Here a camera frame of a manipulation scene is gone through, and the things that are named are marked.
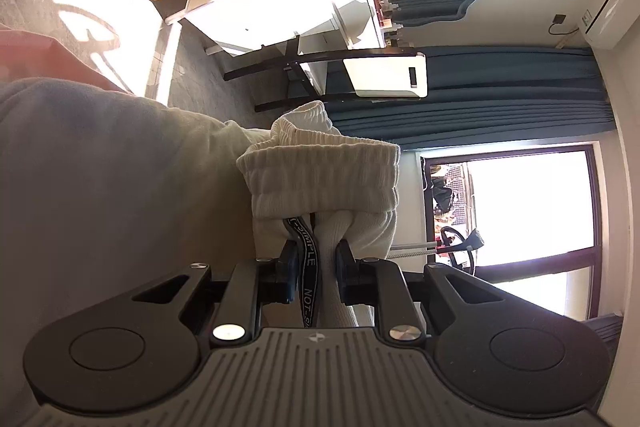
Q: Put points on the blue curtain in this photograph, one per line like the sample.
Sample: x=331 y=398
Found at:
x=607 y=329
x=475 y=97

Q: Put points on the dark framed window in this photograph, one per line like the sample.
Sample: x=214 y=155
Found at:
x=530 y=212

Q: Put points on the wall socket with plug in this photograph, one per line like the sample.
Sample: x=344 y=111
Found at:
x=557 y=21

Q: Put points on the pastel bed sheet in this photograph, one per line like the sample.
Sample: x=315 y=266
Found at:
x=35 y=52

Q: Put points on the wavy blue framed mirror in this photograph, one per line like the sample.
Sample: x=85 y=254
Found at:
x=430 y=2

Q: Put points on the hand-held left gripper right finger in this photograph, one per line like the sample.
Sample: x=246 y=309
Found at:
x=345 y=274

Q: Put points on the silver pole stand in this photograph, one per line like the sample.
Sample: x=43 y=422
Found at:
x=457 y=244

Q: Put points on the white panel heater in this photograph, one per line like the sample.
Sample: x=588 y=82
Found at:
x=385 y=74

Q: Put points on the white fleece sweatpants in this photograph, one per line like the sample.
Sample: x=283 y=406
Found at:
x=150 y=187

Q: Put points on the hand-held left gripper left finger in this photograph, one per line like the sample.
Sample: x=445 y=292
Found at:
x=290 y=274

